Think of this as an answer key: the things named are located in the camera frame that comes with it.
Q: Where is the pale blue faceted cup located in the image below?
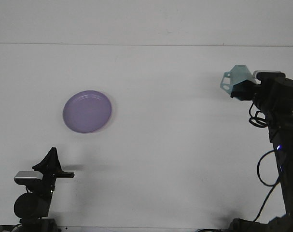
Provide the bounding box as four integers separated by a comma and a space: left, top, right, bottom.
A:
220, 64, 255, 97

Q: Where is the purple round plate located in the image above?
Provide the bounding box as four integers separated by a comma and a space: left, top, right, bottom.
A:
62, 90, 112, 134

